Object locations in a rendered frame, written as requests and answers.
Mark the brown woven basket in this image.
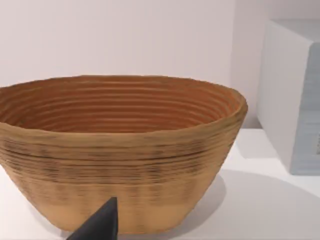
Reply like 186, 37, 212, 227
0, 74, 249, 236

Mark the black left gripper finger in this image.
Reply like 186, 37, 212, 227
65, 196, 119, 240

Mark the pale microwave oven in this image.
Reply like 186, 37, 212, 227
256, 18, 320, 176

